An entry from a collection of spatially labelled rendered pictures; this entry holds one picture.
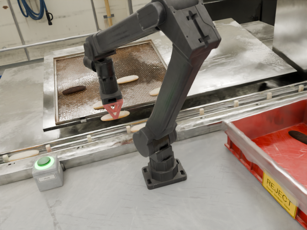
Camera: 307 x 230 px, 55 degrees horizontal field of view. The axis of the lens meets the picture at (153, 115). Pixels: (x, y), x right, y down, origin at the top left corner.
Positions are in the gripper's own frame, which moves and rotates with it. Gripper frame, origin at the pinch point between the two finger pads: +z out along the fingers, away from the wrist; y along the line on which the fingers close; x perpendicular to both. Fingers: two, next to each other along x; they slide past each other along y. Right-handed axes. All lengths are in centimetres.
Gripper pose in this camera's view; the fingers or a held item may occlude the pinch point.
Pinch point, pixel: (114, 113)
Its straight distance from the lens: 100.8
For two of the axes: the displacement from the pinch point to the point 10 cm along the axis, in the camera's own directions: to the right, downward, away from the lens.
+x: 9.6, -2.2, 1.6
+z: 1.1, 8.5, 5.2
